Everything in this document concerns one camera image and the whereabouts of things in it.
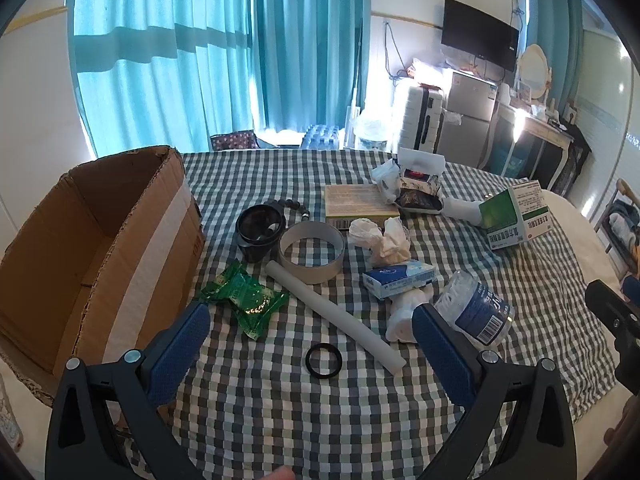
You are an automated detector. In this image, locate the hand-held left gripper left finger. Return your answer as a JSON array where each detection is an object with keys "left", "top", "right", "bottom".
[{"left": 45, "top": 302, "right": 213, "bottom": 480}]

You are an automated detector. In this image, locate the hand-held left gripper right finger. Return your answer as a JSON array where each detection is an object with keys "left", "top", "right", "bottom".
[{"left": 412, "top": 304, "right": 576, "bottom": 480}]

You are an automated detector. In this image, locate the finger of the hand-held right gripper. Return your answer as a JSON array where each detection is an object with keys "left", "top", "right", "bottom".
[{"left": 585, "top": 275, "right": 640, "bottom": 356}]

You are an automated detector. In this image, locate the white tissue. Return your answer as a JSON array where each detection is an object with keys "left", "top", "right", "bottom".
[{"left": 386, "top": 287, "right": 431, "bottom": 345}]

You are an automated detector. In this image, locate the crushed clear plastic bottle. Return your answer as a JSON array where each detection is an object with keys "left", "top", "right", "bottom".
[{"left": 432, "top": 270, "right": 515, "bottom": 351}]

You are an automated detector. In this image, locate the green snack packet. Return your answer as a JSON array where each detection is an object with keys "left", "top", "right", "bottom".
[{"left": 200, "top": 259, "right": 291, "bottom": 341}]

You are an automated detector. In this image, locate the blue tissue pack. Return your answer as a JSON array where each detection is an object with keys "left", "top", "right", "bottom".
[{"left": 362, "top": 261, "right": 436, "bottom": 301}]

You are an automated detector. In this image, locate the white foam tube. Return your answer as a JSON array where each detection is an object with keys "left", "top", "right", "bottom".
[{"left": 265, "top": 260, "right": 405, "bottom": 376}]

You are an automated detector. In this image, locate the green white medicine box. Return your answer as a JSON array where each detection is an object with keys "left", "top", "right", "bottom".
[{"left": 479, "top": 180, "right": 550, "bottom": 251}]

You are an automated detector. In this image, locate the black rubber ring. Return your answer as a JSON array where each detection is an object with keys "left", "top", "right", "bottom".
[{"left": 306, "top": 342, "right": 343, "bottom": 378}]

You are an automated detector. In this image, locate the brown cardboard box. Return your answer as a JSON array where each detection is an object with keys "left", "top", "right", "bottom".
[{"left": 0, "top": 146, "right": 203, "bottom": 408}]

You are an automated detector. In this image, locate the crumpled beige tissue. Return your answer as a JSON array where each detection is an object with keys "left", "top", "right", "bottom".
[{"left": 348, "top": 217, "right": 412, "bottom": 267}]

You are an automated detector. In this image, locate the black cup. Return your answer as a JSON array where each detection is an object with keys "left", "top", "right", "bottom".
[{"left": 236, "top": 205, "right": 286, "bottom": 263}]

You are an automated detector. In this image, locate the black foil packet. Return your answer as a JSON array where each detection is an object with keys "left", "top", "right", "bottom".
[{"left": 395, "top": 184, "right": 443, "bottom": 213}]

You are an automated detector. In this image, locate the yellowish flat box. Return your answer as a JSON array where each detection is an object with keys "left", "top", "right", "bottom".
[{"left": 324, "top": 184, "right": 401, "bottom": 231}]

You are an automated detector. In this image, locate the white red packet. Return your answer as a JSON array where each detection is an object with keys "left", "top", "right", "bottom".
[{"left": 397, "top": 149, "right": 446, "bottom": 183}]

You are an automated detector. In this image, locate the patterned dark bag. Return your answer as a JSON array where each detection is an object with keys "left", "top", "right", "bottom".
[{"left": 210, "top": 130, "right": 258, "bottom": 152}]

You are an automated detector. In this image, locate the large water jug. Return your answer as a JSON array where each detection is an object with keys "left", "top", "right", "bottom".
[{"left": 352, "top": 110, "right": 393, "bottom": 151}]

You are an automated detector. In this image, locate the silver mini fridge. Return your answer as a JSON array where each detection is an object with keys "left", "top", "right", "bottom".
[{"left": 435, "top": 70, "right": 498, "bottom": 166}]

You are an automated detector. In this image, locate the white suitcase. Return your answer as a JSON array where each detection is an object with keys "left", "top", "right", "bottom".
[{"left": 392, "top": 84, "right": 446, "bottom": 153}]

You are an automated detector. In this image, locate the oval white mirror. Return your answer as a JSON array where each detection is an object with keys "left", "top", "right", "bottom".
[{"left": 517, "top": 44, "right": 551, "bottom": 103}]

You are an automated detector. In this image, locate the pack of water bottles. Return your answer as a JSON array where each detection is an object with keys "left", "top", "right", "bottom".
[{"left": 300, "top": 124, "right": 346, "bottom": 150}]

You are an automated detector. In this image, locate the narrow teal curtain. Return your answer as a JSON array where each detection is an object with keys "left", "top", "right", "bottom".
[{"left": 522, "top": 0, "right": 586, "bottom": 111}]

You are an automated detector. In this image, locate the teal window curtain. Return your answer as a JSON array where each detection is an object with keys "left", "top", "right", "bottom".
[{"left": 67, "top": 0, "right": 373, "bottom": 158}]

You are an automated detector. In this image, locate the black flat television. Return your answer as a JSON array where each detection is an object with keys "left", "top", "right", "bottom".
[{"left": 441, "top": 0, "right": 520, "bottom": 72}]

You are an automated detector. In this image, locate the white tape roll ring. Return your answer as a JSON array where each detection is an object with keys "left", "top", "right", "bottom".
[{"left": 278, "top": 222, "right": 347, "bottom": 283}]

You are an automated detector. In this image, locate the dark bead bracelet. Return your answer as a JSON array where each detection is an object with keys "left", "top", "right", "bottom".
[{"left": 267, "top": 199, "right": 312, "bottom": 222}]

